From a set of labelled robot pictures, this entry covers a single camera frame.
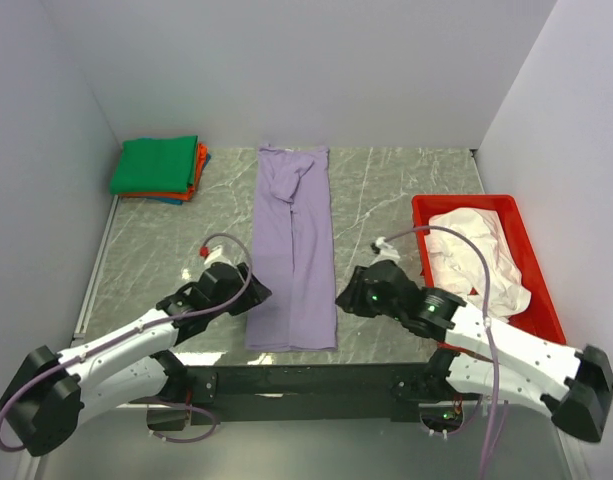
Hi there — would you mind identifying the red plastic bin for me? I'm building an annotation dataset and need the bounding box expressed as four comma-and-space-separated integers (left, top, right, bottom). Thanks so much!
410, 194, 567, 346

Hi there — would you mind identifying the orange folded t shirt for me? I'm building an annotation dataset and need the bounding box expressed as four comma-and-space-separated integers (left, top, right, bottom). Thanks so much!
119, 143, 210, 205

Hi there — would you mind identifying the lavender t shirt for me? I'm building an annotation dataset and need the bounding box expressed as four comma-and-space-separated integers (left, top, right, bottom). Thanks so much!
245, 146, 337, 352

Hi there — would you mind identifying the green folded t shirt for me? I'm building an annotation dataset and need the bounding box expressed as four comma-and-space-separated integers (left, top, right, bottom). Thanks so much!
110, 136, 198, 195

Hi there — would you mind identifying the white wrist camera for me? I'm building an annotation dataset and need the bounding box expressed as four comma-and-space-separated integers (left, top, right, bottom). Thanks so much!
199, 245, 233, 269
370, 237, 401, 264

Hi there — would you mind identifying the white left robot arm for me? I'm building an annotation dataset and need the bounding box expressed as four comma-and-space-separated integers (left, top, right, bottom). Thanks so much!
0, 262, 272, 457

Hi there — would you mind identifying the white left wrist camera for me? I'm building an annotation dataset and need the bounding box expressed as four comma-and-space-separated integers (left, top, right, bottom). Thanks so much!
199, 245, 233, 269

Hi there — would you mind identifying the black base beam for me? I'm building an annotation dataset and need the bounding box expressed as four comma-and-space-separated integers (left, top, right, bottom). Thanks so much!
125, 363, 483, 432

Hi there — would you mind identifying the blue folded t shirt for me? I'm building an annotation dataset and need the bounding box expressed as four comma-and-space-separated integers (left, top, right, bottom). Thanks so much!
150, 153, 211, 205

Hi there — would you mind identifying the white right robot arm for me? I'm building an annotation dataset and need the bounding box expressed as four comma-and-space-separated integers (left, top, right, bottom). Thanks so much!
336, 260, 613, 443

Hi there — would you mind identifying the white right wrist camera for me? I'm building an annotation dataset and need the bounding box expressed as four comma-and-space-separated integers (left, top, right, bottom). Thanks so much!
370, 237, 401, 264

